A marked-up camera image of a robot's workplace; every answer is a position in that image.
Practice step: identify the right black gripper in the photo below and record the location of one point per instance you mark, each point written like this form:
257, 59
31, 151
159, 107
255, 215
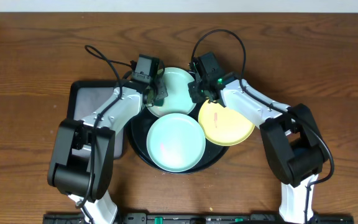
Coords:
194, 96

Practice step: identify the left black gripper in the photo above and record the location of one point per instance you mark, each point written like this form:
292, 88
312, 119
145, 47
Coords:
161, 84

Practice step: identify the green yellow sponge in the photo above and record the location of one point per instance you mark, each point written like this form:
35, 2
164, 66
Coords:
160, 88

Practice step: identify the light blue plate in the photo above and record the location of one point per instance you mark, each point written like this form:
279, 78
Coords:
176, 142
178, 100

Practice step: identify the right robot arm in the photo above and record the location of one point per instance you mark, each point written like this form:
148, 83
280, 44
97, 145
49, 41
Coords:
293, 145

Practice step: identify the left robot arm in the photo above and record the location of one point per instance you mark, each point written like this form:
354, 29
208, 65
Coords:
86, 182

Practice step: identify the black round tray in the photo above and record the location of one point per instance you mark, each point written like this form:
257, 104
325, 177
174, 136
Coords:
137, 129

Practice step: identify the black rectangular water tray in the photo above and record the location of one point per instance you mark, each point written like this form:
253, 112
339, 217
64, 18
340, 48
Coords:
85, 97

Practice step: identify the yellow plate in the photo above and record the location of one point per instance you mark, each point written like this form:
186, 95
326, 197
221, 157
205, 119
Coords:
223, 126

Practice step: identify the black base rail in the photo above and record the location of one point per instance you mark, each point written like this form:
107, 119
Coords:
142, 218

